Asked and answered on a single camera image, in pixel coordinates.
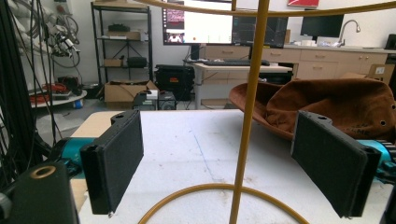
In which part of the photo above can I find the small cardboard box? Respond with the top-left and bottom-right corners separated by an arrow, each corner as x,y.
368,63 -> 396,85

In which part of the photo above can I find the open cardboard box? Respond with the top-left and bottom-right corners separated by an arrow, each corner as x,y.
104,79 -> 160,110

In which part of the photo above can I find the black equipment case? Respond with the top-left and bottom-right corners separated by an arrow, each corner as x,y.
154,63 -> 196,102

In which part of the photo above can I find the small black monitor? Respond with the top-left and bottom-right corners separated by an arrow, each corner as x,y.
300,13 -> 345,39

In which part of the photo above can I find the bundle of black cables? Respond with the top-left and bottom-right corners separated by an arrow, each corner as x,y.
0,0 -> 64,190

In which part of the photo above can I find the brown suede hat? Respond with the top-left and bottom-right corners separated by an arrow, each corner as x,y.
229,77 -> 396,142

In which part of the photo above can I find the gold metal hat stand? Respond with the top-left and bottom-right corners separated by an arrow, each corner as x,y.
136,0 -> 396,224

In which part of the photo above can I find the round white table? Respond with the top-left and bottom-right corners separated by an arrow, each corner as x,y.
29,89 -> 88,109

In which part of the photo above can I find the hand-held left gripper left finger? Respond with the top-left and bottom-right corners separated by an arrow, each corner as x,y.
79,108 -> 145,217

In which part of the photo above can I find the large computer monitor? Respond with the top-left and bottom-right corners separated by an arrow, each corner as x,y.
162,0 -> 290,49

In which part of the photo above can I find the black metal shelving unit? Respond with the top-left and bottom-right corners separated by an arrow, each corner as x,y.
91,1 -> 154,86

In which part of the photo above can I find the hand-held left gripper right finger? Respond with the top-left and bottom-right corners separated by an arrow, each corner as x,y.
290,110 -> 382,218

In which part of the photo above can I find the white office desk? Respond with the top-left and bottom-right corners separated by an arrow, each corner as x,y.
190,61 -> 294,110

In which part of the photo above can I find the red wall sign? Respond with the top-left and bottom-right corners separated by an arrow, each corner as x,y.
287,0 -> 320,8

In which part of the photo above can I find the beige cabinet counter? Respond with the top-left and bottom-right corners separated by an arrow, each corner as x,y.
204,44 -> 396,80

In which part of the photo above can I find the chrome kitchen faucet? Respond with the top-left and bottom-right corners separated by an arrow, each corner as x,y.
337,19 -> 362,48

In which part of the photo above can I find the black keyboard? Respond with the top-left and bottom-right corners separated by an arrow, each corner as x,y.
203,59 -> 271,67

